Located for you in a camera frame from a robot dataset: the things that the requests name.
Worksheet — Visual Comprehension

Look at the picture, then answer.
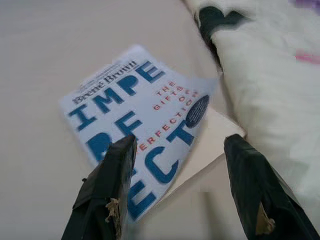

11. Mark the bed mattress with beige sheet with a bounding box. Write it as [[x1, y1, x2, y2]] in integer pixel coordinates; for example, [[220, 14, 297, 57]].
[[0, 0, 320, 240]]

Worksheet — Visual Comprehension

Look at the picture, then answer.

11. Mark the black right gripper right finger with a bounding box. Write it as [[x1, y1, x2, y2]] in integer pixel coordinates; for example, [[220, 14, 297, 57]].
[[223, 133, 320, 240]]

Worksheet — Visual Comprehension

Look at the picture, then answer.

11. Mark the white blue paperback book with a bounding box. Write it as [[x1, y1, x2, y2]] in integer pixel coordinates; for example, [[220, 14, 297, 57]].
[[57, 44, 247, 223]]

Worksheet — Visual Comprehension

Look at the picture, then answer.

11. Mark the cream cartoon print blanket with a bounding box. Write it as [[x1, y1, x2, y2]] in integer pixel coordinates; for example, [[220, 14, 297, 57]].
[[182, 0, 320, 216]]

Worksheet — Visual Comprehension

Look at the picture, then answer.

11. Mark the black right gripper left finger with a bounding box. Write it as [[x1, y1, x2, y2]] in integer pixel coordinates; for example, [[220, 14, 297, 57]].
[[61, 134, 138, 240]]

